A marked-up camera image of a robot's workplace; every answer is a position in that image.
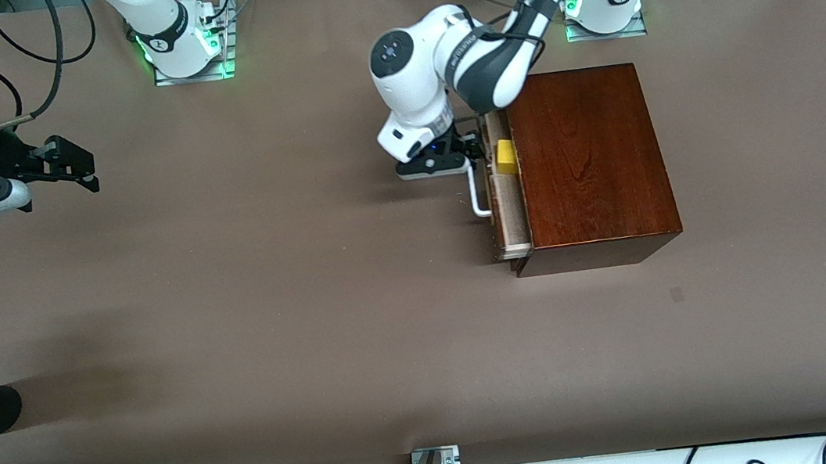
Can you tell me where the yellow block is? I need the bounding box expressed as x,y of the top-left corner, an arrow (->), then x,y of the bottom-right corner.
494,138 -> 521,178

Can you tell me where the white drawer handle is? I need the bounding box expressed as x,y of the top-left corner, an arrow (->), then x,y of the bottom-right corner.
464,156 -> 495,221

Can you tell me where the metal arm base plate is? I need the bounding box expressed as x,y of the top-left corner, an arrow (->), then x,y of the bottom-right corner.
143,0 -> 242,89
558,0 -> 650,47

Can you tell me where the metal corner bracket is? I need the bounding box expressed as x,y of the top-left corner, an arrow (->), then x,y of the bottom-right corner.
408,443 -> 463,464

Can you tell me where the dark brown wooden box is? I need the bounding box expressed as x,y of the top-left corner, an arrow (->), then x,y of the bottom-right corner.
491,58 -> 688,279

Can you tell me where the brown paper table cover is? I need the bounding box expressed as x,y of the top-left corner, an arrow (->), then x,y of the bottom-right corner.
0,0 -> 826,464

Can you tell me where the wooden drawer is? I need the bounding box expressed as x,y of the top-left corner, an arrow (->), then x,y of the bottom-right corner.
475,107 -> 537,264

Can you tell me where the black cable with metal plug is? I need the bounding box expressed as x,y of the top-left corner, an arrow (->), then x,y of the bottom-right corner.
0,0 -> 75,131

